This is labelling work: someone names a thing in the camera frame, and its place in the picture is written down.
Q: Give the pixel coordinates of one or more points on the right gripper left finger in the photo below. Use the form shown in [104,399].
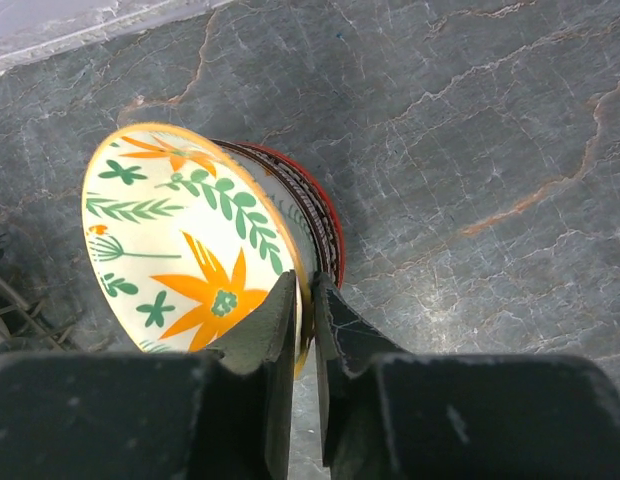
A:
[247,404]

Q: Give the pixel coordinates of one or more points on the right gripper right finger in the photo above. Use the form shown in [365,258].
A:
[352,433]

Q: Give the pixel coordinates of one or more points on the red patterned green bowl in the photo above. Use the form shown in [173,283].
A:
[326,209]

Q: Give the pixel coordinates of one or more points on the grey purple bowl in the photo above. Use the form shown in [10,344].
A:
[315,210]

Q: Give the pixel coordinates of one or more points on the yellow green floral bowl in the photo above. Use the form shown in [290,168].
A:
[187,238]

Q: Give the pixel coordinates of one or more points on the wire dish rack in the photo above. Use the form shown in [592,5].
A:
[23,327]

